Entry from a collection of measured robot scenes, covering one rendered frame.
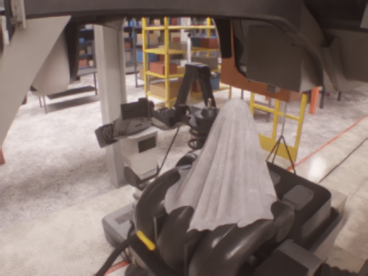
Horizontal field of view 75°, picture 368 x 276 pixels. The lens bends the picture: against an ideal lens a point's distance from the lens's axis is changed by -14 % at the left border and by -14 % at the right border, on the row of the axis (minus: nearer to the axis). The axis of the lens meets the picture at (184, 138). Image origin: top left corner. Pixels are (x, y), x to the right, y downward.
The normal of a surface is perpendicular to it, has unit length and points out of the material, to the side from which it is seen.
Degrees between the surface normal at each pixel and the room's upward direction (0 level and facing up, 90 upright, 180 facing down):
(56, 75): 98
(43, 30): 91
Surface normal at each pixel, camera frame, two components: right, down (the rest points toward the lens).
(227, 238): -0.24, -0.68
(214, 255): -0.46, -0.44
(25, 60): 0.62, 0.34
